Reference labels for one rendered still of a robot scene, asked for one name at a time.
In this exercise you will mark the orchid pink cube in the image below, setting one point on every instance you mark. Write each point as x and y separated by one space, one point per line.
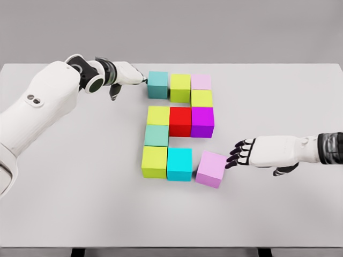
211 170

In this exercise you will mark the mint green cube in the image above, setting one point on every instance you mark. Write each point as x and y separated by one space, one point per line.
156 135

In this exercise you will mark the purple cube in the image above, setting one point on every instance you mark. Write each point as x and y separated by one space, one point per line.
202 121

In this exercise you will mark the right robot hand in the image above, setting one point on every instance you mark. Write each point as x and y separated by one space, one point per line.
273 151

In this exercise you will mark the pale pink cube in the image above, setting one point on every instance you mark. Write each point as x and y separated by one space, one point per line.
201 81

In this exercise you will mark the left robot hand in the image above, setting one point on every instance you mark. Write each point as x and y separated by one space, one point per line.
128 73

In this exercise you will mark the teal cube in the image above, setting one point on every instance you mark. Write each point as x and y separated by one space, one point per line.
158 84

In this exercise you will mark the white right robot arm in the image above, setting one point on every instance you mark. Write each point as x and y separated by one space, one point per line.
311 150

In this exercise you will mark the red cube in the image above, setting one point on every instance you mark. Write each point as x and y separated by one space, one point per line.
180 121

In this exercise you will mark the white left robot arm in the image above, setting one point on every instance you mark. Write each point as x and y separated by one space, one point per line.
45 91

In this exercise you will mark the yellow-green cube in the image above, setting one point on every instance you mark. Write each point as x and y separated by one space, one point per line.
180 88
154 162
201 98
158 115

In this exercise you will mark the cyan cube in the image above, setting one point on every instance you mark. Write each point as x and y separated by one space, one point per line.
179 164

